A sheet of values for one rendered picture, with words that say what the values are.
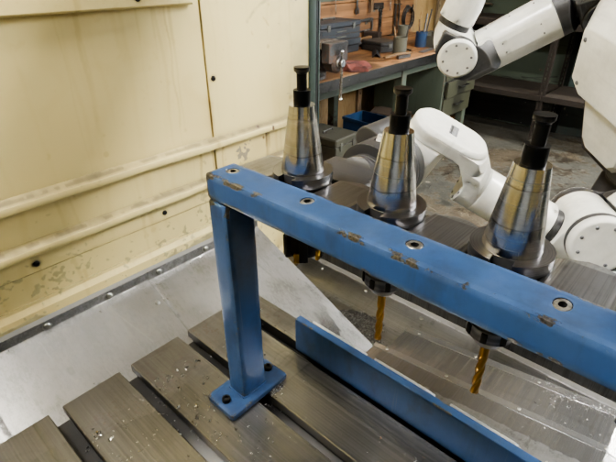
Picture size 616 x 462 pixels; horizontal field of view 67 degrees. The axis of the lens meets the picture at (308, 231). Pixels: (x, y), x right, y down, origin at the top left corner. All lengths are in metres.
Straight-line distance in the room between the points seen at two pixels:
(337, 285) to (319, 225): 0.87
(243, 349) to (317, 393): 0.13
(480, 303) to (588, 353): 0.07
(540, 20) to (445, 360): 0.68
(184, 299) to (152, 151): 0.30
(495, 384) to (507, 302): 0.67
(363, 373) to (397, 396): 0.05
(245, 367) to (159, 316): 0.37
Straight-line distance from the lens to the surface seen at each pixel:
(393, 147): 0.40
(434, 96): 3.79
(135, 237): 0.96
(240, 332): 0.59
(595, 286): 0.39
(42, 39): 0.82
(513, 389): 0.99
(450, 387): 0.95
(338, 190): 0.47
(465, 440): 0.62
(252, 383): 0.66
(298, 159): 0.47
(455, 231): 0.41
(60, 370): 0.92
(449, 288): 0.34
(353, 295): 1.22
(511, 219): 0.36
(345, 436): 0.64
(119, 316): 0.96
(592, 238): 0.69
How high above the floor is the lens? 1.41
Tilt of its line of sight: 30 degrees down
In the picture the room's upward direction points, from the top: straight up
